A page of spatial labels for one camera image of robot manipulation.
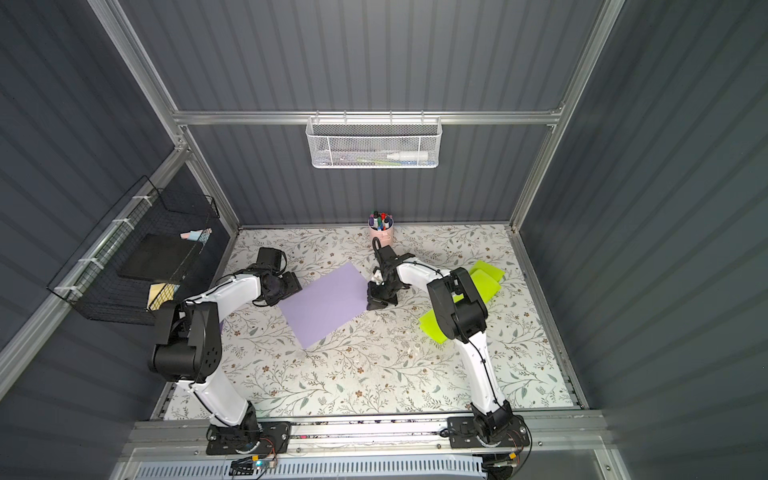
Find lime green paper sheet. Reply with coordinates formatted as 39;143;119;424
418;268;503;346

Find lavender paper sheet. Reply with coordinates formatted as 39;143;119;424
278;262;368;349

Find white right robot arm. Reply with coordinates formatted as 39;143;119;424
367;239;513;438

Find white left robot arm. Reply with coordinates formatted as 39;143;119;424
149;247;301;435

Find pink pen cup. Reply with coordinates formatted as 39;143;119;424
368;225;395;247

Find colored markers in cup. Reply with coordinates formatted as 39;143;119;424
368;210;394;231

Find pastel sticky notes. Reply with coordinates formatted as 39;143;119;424
180;228;212;243

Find black notebook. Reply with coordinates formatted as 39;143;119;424
118;234;203;282

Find yellow sticky note pad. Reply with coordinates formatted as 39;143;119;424
147;283;179;311

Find white bottle in basket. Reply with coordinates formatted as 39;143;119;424
387;151;429;164

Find black wire wall basket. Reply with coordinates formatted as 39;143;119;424
47;176;227;326

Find white wire mesh basket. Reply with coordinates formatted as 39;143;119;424
305;117;443;169

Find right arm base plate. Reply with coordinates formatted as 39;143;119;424
439;415;532;450

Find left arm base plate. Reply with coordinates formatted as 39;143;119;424
206;422;292;456

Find aluminium mounting rail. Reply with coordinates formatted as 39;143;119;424
119;410;617;461

